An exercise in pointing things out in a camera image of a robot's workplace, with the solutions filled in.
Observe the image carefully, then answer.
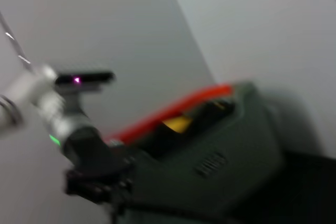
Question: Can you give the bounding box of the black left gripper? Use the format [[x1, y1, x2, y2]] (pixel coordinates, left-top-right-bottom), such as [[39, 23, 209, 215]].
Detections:
[[61, 126, 135, 206]]

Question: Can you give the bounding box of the grey perforated storage box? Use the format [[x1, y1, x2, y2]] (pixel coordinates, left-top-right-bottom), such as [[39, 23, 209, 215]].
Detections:
[[110, 81, 286, 224]]

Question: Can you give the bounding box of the black tablecloth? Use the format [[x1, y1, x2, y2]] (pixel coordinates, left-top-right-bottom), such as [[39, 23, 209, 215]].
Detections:
[[230, 149, 336, 224]]

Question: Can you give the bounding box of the yellow cloth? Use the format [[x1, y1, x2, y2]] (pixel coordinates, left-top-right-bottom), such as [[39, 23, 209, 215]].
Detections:
[[161, 115, 194, 135]]

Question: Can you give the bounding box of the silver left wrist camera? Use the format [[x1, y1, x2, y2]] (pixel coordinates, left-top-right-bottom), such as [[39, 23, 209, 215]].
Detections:
[[54, 71, 117, 91]]

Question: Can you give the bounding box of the grey framed wall panel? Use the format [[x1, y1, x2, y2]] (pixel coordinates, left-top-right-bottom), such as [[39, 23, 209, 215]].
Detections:
[[0, 0, 219, 143]]

